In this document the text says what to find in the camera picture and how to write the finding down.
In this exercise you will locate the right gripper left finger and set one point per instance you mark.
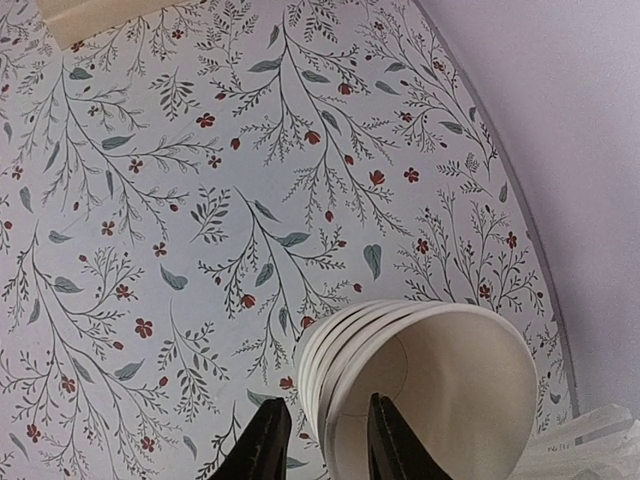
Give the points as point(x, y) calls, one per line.
point(261, 451)

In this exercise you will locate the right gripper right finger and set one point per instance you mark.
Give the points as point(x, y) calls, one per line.
point(394, 451)

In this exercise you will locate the stack of white paper cups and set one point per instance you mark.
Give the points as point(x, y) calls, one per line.
point(461, 376)

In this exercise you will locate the bundle of wrapped white straws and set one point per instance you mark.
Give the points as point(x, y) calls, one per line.
point(601, 444)

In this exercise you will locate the floral table mat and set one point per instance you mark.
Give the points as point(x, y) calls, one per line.
point(184, 195)

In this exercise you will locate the kraft paper bag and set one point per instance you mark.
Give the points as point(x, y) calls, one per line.
point(72, 21)

